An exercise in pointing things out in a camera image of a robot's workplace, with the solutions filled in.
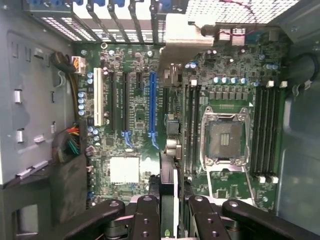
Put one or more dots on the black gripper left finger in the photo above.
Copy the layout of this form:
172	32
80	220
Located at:
147	217

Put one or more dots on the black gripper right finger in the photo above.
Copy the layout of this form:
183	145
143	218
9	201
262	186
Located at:
202	220

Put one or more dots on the silver chipset heatsink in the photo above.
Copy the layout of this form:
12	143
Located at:
123	170

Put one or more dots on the CPU socket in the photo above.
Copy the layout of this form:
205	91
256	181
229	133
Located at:
225	140

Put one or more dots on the black plastic shroud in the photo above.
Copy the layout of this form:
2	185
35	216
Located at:
67	187

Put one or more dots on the green motherboard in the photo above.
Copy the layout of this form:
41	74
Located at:
140	112

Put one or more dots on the blue expansion slot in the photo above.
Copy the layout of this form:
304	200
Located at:
152	100

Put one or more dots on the open black PC case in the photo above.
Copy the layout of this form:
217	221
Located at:
300	150

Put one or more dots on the white expansion slot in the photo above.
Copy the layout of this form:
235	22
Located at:
98	100

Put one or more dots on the short black expansion slot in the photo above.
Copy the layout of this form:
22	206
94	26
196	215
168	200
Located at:
139	81

